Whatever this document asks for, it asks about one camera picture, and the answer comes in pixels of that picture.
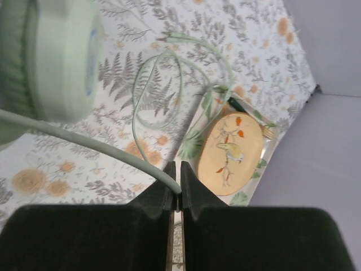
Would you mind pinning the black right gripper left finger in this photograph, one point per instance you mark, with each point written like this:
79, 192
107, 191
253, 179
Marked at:
133, 236

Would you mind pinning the round bird painted plate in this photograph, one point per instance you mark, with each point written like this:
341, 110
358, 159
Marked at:
230, 154

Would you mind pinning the leaf patterned serving tray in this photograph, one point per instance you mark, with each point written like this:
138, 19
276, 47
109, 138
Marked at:
191, 149

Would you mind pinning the green over-ear headphones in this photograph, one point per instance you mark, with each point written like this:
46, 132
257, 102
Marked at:
49, 70

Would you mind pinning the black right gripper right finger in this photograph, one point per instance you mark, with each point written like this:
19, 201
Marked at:
221, 237

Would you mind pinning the floral patterned table mat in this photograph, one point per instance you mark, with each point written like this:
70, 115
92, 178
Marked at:
152, 98

